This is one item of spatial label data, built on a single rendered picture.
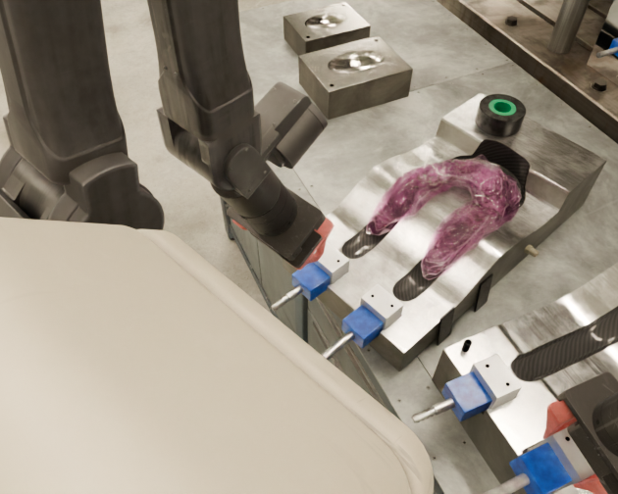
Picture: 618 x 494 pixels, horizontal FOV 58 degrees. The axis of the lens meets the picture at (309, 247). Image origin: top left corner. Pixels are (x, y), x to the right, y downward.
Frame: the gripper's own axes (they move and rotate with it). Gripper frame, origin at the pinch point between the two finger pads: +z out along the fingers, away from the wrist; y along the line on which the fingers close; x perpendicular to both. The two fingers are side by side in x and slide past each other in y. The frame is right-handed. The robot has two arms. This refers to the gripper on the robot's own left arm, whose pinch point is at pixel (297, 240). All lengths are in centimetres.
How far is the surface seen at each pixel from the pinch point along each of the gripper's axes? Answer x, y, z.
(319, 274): 1.0, 0.3, 13.2
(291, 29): -44, 54, 37
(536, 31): -87, 15, 65
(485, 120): -38.6, -1.8, 24.8
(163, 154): -9, 132, 115
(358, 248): -6.6, 0.1, 19.0
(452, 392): 3.4, -25.2, 8.0
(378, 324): 1.8, -11.6, 12.7
